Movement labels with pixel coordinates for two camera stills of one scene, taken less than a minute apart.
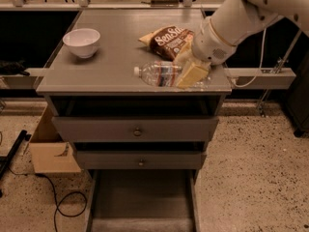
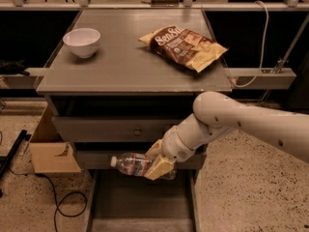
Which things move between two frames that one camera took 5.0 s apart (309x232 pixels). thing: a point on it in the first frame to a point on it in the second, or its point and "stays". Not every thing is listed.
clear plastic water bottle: (164, 73) to (137, 164)
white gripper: (210, 45) to (174, 145)
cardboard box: (49, 154) stays
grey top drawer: (136, 129) stays
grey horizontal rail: (267, 78) stays
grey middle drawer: (141, 159) stays
